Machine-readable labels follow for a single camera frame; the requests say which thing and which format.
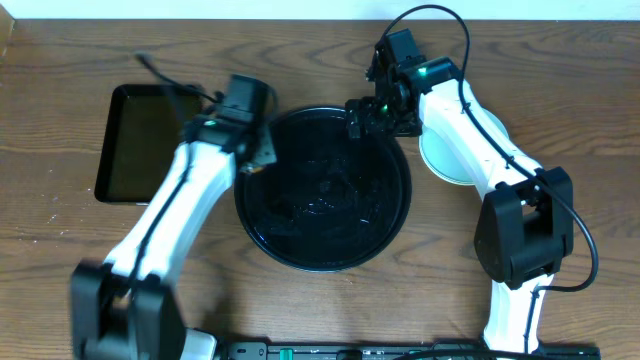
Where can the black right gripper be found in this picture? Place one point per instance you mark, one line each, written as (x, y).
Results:
(361, 116)

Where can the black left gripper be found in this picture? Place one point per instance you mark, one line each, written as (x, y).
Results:
(265, 148)

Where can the mint plate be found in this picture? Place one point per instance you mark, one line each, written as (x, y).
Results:
(445, 160)

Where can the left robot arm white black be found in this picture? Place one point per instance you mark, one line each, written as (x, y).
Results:
(125, 307)

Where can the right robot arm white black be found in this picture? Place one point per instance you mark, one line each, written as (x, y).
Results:
(525, 228)

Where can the black round tray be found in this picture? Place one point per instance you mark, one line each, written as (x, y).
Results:
(329, 203)

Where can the black rectangular tray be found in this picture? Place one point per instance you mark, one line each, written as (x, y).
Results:
(141, 136)

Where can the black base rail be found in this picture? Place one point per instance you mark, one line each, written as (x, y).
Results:
(445, 349)

